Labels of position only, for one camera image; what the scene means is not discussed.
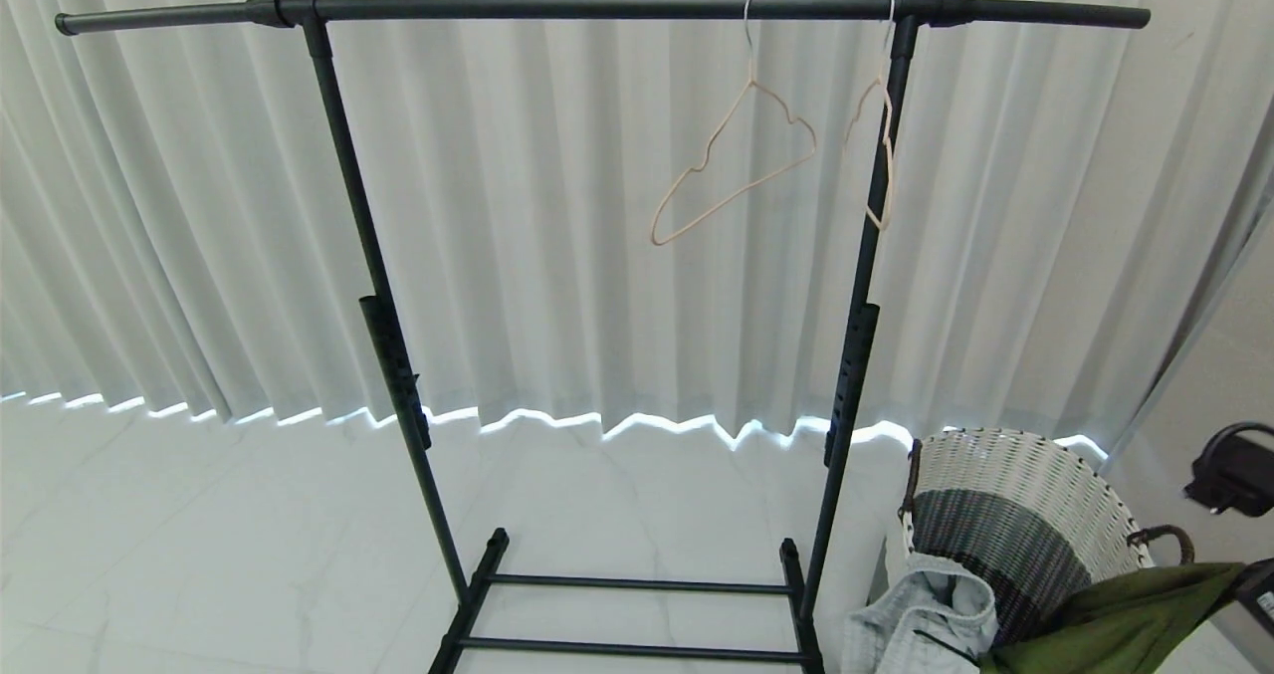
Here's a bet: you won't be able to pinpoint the pink clothes hanger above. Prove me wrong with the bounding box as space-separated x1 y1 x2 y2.
651 0 818 247
844 0 899 232

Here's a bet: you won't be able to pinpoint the pale grey shorts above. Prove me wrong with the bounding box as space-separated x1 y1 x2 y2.
841 552 999 674

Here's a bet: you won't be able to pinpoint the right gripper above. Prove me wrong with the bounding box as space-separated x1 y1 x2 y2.
1232 558 1274 640

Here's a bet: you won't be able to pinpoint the white curtain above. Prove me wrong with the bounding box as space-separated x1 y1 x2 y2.
0 0 1274 456

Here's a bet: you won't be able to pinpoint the black clothes rack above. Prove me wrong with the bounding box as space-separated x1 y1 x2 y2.
54 0 1153 674

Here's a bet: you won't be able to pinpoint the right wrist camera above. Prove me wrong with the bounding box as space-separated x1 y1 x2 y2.
1182 421 1274 518

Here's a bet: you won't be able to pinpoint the white laundry basket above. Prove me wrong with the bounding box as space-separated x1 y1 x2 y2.
896 428 1195 674

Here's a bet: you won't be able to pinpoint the green shirt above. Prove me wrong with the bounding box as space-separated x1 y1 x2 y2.
980 560 1247 674

